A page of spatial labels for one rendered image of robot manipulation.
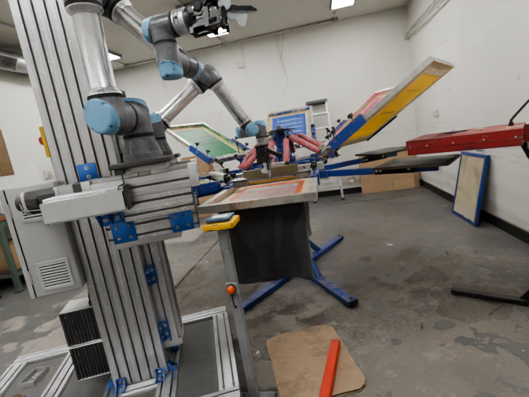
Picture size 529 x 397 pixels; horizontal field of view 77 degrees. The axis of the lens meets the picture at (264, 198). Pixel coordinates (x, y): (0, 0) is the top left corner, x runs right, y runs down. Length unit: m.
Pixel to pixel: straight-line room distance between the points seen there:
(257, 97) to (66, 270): 5.20
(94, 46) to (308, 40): 5.33
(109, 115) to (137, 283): 0.79
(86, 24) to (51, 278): 1.01
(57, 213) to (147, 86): 5.89
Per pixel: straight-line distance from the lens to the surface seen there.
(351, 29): 6.45
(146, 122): 1.37
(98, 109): 1.25
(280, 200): 1.53
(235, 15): 1.18
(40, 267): 1.69
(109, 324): 1.76
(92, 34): 1.32
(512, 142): 2.17
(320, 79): 6.28
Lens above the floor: 1.27
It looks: 10 degrees down
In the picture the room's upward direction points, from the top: 9 degrees counter-clockwise
